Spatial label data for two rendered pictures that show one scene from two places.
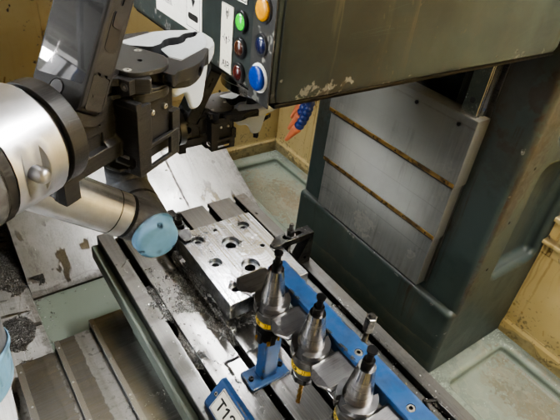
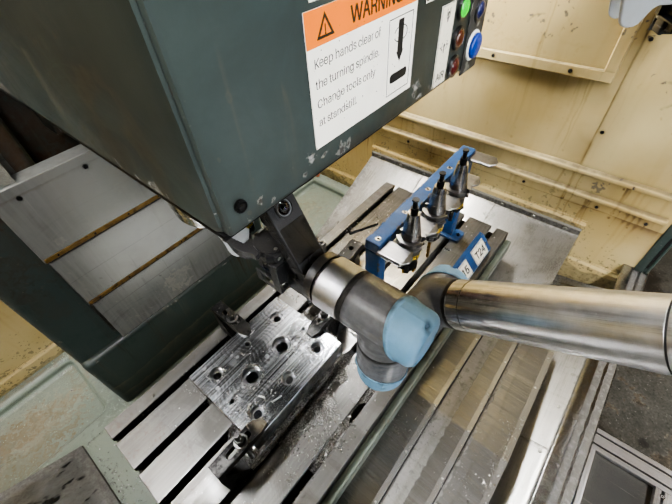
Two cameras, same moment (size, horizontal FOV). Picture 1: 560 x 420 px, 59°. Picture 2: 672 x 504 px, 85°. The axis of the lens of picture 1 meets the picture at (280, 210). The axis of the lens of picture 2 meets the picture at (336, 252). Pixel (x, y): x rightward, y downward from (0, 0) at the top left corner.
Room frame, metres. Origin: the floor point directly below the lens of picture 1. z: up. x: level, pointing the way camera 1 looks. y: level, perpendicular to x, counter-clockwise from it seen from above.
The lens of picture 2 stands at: (0.85, 0.53, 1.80)
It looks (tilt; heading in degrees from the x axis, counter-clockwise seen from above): 47 degrees down; 262
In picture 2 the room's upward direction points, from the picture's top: 5 degrees counter-clockwise
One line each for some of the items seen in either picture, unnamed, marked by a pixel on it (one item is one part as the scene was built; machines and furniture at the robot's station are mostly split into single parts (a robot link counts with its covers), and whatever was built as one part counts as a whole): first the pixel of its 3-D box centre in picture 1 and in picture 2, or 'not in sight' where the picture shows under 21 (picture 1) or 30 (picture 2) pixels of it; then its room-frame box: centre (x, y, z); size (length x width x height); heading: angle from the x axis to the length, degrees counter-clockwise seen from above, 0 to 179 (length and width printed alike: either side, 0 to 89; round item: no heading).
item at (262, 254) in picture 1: (239, 260); (268, 364); (0.98, 0.09, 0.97); 0.29 x 0.23 x 0.05; 39
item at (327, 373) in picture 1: (332, 372); (446, 201); (0.48, -0.11, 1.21); 0.07 x 0.05 x 0.01; 129
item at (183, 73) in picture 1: (170, 68); not in sight; (0.38, 0.10, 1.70); 0.09 x 0.05 x 0.02; 159
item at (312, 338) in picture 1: (314, 327); (438, 197); (0.52, -0.08, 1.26); 0.04 x 0.04 x 0.07
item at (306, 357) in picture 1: (310, 347); (435, 213); (0.52, -0.08, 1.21); 0.06 x 0.06 x 0.03
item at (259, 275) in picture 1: (255, 282); (396, 254); (0.65, 0.03, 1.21); 0.07 x 0.05 x 0.01; 129
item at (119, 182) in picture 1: (130, 190); (389, 346); (0.75, 0.28, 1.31); 0.11 x 0.08 x 0.11; 34
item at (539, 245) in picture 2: not in sight; (413, 257); (0.43, -0.34, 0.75); 0.89 x 0.70 x 0.26; 129
